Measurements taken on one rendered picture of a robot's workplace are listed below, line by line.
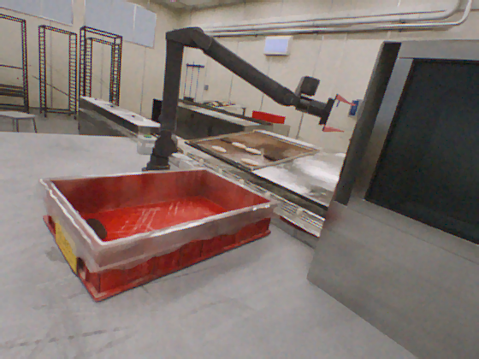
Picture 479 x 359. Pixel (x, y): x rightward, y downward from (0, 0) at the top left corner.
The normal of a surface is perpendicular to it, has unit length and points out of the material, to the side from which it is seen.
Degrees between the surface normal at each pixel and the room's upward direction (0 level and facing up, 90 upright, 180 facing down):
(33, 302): 0
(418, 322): 90
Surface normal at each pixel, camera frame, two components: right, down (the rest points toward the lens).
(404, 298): -0.73, 0.05
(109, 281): 0.71, 0.33
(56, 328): 0.18, -0.94
